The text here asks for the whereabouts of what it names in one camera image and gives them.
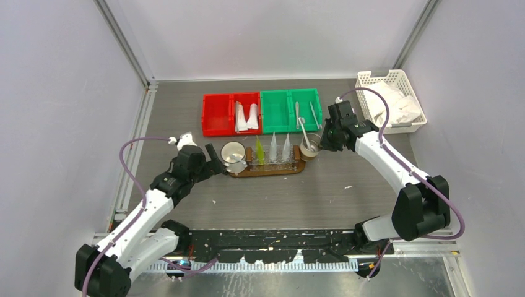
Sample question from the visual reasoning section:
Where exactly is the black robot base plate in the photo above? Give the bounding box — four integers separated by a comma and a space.
169, 229, 387, 264

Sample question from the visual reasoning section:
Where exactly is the lime green toothpaste tube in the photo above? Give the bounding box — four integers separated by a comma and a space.
256, 136, 265, 165

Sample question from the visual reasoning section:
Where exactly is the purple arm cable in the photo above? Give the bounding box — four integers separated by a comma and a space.
82, 137, 220, 297
335, 87, 466, 280

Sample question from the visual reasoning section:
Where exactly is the grey toothpaste tube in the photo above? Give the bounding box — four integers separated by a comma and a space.
281, 134, 290, 162

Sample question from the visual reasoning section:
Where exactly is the white toothpaste tube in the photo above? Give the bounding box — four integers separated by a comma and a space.
246, 103, 259, 130
235, 101, 248, 132
269, 132, 277, 162

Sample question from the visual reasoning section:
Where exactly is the shiny metal cup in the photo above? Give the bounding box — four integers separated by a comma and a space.
300, 133, 321, 161

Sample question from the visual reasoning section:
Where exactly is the white crumpled cloth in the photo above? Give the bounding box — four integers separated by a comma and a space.
363, 81, 422, 127

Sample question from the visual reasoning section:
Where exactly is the white enamel mug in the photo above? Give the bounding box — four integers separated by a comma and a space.
220, 141, 247, 174

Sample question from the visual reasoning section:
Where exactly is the red plastic bin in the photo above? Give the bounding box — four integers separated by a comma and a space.
233, 92, 263, 136
201, 93, 235, 137

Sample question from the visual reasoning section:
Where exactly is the green plastic bin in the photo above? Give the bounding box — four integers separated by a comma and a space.
289, 88, 323, 132
260, 90, 292, 134

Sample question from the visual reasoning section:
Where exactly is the clear acrylic wooden rack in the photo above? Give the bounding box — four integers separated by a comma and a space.
245, 145, 303, 174

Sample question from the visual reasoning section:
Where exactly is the brown oval wooden tray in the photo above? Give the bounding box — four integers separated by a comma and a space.
228, 159, 306, 178

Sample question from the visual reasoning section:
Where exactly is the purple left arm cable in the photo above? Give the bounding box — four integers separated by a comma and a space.
82, 137, 220, 297

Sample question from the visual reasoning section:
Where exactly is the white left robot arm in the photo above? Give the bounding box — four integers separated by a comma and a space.
74, 132, 226, 296

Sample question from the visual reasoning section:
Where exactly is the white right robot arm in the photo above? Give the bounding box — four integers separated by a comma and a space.
321, 101, 451, 254

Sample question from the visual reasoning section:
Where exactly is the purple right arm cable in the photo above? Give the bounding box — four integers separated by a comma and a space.
335, 87, 466, 280

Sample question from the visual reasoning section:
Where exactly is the white perforated plastic basket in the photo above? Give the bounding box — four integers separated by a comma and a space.
355, 69, 427, 134

